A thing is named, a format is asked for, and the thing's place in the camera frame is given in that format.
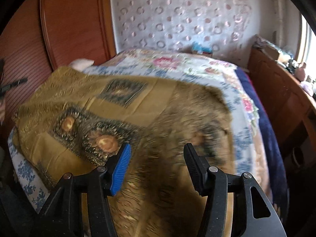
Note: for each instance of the window with wooden frame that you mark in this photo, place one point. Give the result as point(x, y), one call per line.
point(306, 50)

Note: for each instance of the dark blue blanket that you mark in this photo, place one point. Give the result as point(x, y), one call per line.
point(276, 169)

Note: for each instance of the teal tissue box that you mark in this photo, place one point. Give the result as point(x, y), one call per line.
point(201, 50)

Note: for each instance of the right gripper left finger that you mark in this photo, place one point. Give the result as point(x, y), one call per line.
point(61, 214)

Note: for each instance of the mustard patterned garment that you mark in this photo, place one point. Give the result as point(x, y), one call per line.
point(75, 122)

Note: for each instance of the cardboard box on cabinet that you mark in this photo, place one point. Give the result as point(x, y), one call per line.
point(276, 54)

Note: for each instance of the floral white bed quilt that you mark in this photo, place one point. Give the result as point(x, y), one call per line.
point(248, 151)

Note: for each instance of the reddish wooden wardrobe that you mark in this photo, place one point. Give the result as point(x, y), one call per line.
point(46, 34)

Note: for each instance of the wooden sideboard cabinet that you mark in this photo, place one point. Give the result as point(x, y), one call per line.
point(290, 109)

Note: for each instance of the pink bottle on cabinet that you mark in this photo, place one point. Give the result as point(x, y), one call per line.
point(300, 73)

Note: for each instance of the circle patterned sheer curtain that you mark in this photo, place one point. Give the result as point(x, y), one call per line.
point(176, 25)

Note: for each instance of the beige pillow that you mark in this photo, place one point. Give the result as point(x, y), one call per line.
point(81, 63)

